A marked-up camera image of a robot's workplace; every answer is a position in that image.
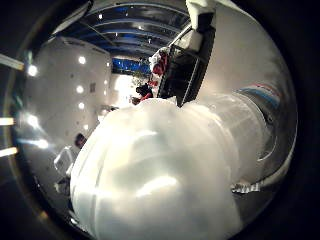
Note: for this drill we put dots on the clear plastic bag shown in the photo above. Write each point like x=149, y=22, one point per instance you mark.
x=150, y=173

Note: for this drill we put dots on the black shelf rack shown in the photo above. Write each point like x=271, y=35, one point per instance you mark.
x=186, y=76

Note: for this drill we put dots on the red and white decoration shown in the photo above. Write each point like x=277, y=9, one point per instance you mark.
x=159, y=66

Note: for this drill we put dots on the person in dark jacket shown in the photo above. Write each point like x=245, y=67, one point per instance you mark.
x=80, y=140

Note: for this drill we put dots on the blue lit wall screen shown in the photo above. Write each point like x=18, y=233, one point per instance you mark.
x=128, y=66

